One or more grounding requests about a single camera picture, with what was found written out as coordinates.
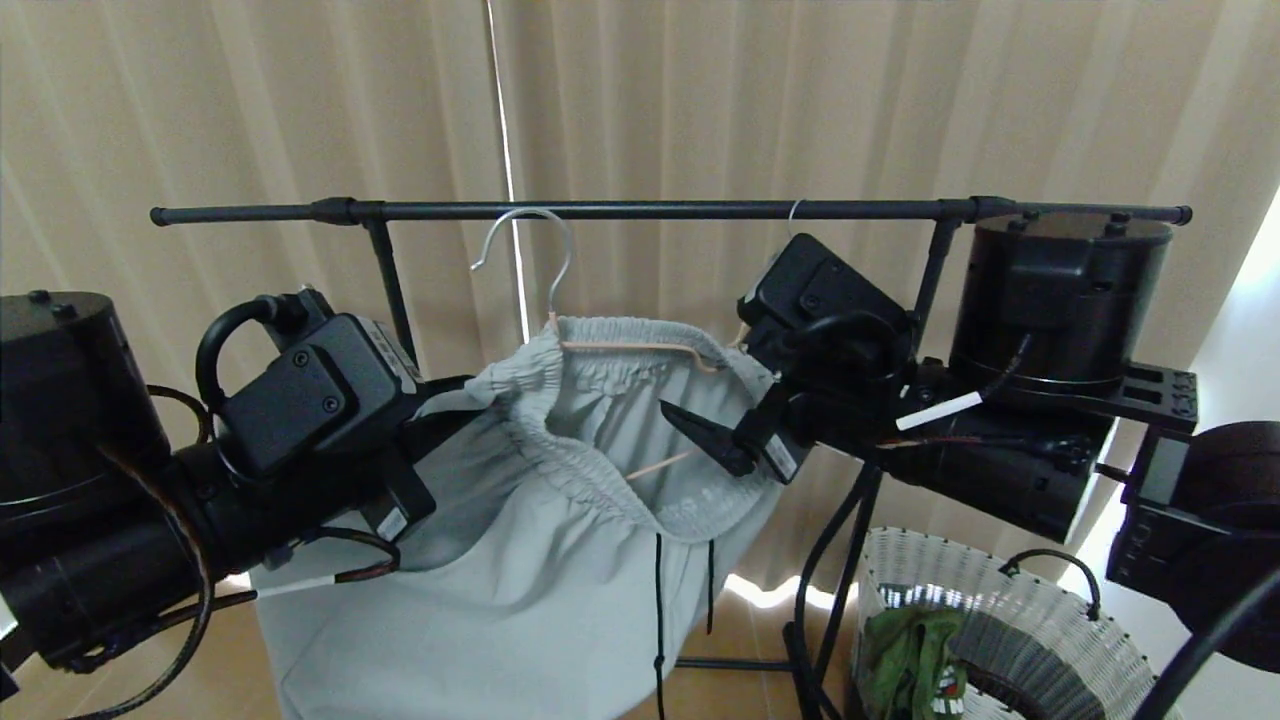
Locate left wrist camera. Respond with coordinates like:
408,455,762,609
213,288,426,481

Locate black clothes rack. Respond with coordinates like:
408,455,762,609
150,195,1193,720

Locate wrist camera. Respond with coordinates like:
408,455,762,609
738,233,916,386
213,288,426,481

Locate green garment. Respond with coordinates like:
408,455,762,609
860,605,969,720

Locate pale grey shorts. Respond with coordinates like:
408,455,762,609
250,315,786,720

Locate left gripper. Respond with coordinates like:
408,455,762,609
165,440,438,583

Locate black cable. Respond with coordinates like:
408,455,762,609
793,465,881,720
195,295,301,416
1135,570,1280,720

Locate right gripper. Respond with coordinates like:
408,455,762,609
733,383,906,488

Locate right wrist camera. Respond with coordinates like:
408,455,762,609
738,233,916,386

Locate white laundry basket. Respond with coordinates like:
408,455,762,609
848,527,1161,720

